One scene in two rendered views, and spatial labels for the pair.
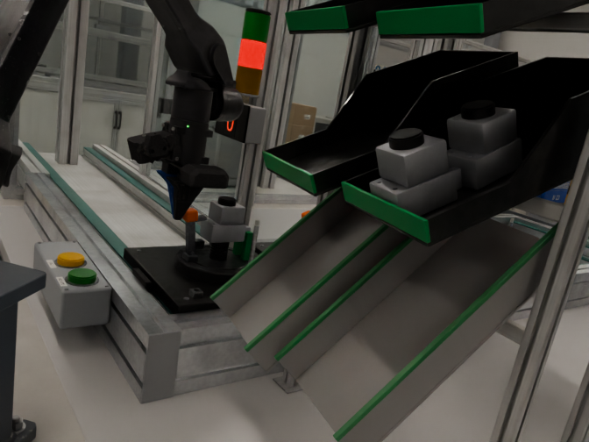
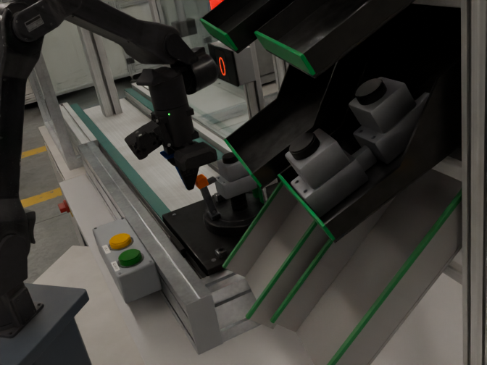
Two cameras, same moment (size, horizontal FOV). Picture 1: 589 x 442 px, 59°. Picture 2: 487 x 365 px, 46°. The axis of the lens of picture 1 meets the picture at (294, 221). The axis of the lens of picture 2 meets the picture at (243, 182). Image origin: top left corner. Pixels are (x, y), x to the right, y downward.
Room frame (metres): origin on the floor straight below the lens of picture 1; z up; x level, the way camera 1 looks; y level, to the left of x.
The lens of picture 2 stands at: (-0.05, -0.17, 1.48)
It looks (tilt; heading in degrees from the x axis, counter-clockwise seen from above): 26 degrees down; 17
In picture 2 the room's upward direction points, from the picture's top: 11 degrees counter-clockwise
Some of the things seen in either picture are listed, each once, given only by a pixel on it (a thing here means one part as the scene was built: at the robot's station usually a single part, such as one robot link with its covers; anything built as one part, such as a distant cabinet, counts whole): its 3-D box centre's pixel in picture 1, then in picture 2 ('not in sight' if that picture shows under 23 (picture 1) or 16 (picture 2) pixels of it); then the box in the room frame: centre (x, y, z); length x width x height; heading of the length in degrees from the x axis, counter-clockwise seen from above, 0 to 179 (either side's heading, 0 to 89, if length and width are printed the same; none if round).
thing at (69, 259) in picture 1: (70, 261); (120, 242); (0.77, 0.34, 0.96); 0.04 x 0.04 x 0.02
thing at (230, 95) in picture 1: (209, 82); (178, 62); (0.82, 0.17, 1.27); 0.12 x 0.08 x 0.11; 157
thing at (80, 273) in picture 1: (81, 279); (130, 259); (0.71, 0.29, 0.96); 0.04 x 0.04 x 0.02
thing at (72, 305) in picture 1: (69, 280); (125, 256); (0.77, 0.34, 0.93); 0.21 x 0.07 x 0.06; 38
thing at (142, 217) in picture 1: (160, 242); (201, 187); (1.08, 0.28, 0.91); 0.84 x 0.28 x 0.10; 38
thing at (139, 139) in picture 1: (154, 143); (146, 137); (0.75, 0.22, 1.18); 0.07 x 0.07 x 0.06; 37
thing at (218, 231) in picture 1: (230, 218); (238, 171); (0.84, 0.11, 1.06); 0.08 x 0.04 x 0.07; 129
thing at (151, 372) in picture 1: (79, 247); (132, 214); (0.96, 0.41, 0.91); 0.89 x 0.06 x 0.11; 38
